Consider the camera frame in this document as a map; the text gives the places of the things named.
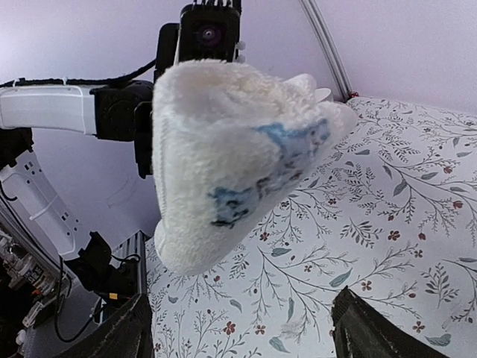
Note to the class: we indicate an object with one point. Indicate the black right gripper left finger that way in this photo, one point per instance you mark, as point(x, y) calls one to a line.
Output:
point(127, 333)

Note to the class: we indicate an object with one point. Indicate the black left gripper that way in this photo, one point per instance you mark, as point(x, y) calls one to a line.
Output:
point(124, 114)

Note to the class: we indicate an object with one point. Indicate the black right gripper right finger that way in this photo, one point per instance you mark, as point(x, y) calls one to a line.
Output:
point(361, 331)

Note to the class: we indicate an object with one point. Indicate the cream cloth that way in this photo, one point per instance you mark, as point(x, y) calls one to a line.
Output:
point(229, 143)

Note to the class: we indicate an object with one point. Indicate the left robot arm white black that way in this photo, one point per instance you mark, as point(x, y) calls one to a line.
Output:
point(87, 163)

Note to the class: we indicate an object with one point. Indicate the floral patterned table mat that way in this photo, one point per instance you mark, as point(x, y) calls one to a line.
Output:
point(391, 214)

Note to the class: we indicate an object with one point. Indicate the white teacup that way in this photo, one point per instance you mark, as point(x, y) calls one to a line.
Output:
point(324, 94)

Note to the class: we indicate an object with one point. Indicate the left aluminium frame post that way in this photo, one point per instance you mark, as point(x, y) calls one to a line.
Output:
point(326, 42)

